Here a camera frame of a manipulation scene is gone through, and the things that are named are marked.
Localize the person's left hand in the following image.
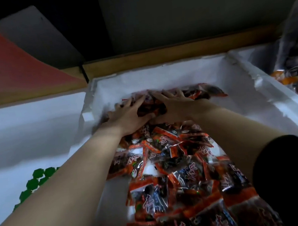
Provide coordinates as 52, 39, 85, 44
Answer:
95, 93, 158, 140

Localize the person's right hand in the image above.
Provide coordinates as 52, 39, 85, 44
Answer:
148, 83, 220, 128

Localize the pile of dark red packets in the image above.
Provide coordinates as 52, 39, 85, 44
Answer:
69, 75, 286, 226

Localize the person's left forearm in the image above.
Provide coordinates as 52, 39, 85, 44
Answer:
0, 124, 138, 226

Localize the green leaf-pattern sheet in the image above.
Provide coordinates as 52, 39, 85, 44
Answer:
8, 165, 65, 212

